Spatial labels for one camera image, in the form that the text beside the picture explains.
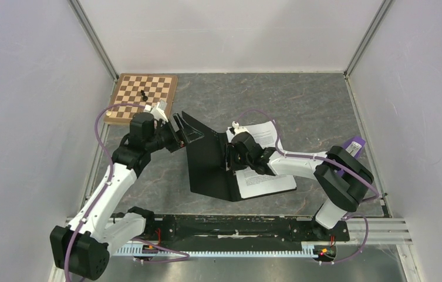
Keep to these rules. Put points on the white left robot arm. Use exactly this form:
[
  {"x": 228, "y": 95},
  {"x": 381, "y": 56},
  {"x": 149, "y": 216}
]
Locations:
[{"x": 84, "y": 246}]

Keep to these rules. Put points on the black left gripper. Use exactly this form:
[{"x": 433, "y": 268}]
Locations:
[{"x": 186, "y": 133}]

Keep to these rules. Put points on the wooden chessboard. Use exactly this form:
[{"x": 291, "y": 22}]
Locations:
[{"x": 157, "y": 87}]

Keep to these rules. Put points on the light blue cable duct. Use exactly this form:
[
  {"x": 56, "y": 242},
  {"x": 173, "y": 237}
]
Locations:
[{"x": 307, "y": 251}]

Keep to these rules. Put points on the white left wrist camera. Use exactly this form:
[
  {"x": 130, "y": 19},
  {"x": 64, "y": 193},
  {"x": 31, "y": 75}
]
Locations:
[{"x": 158, "y": 109}]

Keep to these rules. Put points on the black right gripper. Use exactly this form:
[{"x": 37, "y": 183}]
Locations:
[{"x": 230, "y": 150}]

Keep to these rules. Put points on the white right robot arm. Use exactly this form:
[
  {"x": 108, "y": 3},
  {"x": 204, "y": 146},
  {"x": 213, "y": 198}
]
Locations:
[{"x": 343, "y": 178}]

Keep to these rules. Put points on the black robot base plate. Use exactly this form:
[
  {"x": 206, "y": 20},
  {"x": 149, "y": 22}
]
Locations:
[{"x": 191, "y": 232}]

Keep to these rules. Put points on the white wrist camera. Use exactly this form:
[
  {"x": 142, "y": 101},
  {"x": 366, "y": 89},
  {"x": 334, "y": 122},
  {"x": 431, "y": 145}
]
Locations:
[
  {"x": 236, "y": 129},
  {"x": 158, "y": 109}
]

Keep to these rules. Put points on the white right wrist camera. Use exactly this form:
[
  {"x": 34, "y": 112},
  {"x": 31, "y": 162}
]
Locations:
[{"x": 236, "y": 129}]

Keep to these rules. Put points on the purple metronome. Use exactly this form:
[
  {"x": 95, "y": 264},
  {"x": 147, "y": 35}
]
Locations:
[{"x": 354, "y": 146}]

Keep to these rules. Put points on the printed paper sheet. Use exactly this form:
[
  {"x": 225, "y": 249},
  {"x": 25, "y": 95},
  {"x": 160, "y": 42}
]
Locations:
[{"x": 250, "y": 184}]

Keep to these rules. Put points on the blue folder with black inside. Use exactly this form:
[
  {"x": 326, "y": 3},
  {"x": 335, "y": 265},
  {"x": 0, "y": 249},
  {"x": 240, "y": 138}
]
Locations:
[{"x": 207, "y": 167}]

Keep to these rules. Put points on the black chess pawn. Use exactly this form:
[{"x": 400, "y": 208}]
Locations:
[{"x": 144, "y": 97}]

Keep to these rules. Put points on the aluminium frame rail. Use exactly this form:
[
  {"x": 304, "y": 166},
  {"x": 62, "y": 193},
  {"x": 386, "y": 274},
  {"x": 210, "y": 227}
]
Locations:
[{"x": 387, "y": 256}]

